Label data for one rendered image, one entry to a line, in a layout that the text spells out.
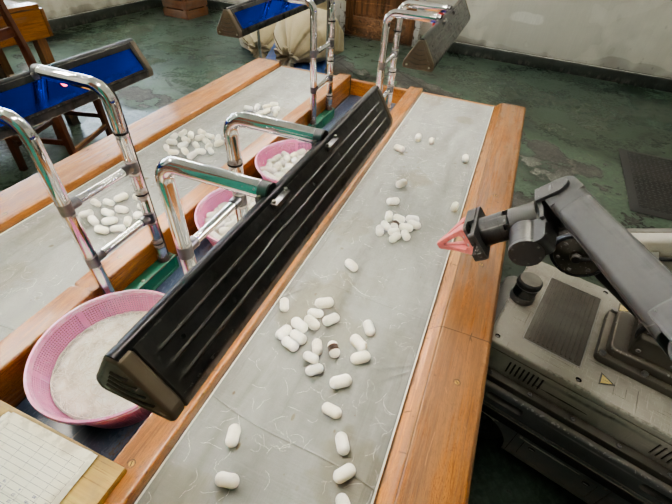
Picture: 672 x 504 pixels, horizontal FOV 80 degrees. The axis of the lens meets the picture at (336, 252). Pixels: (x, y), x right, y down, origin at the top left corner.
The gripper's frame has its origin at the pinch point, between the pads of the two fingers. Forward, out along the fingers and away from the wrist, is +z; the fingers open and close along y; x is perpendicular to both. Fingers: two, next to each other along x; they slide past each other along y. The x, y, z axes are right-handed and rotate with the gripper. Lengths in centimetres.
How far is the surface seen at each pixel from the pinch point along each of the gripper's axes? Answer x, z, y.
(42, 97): -65, 40, 22
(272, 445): -2, 18, 47
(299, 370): -3.6, 18.8, 33.9
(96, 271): -36, 46, 35
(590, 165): 112, -11, -235
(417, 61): -30.3, -0.6, -38.3
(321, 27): -72, 133, -278
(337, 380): -0.6, 11.9, 34.2
